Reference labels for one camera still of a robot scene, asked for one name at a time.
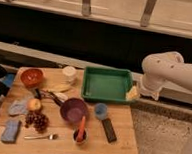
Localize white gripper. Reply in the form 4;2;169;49
126;75;161;100

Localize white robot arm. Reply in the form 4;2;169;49
125;51;192;101

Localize green plastic tray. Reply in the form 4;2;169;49
81;67;133;104

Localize blue cup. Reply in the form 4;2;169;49
94;103;107;120

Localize purple bowl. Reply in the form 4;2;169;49
60;98;89;124

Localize orange carrot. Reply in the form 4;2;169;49
76;116;86;143

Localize white cylindrical container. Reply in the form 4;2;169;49
62;66;77;85

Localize small dark cup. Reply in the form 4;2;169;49
73;129;88;146

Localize yellow banana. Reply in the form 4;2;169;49
44;84;71;92

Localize wooden table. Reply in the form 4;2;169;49
0;62;145;154

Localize red grapes bunch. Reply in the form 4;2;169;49
24;111;49;133

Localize yellow red apple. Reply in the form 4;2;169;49
27;98;42;112

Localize orange bowl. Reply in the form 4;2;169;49
20;68;44;88

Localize grey cloth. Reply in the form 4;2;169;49
8;100;28;116

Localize blue object at table edge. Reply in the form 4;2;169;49
0;73;15;88

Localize blue sponge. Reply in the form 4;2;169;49
0;119;22;144

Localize black handled scissors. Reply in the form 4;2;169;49
33;89;68;106

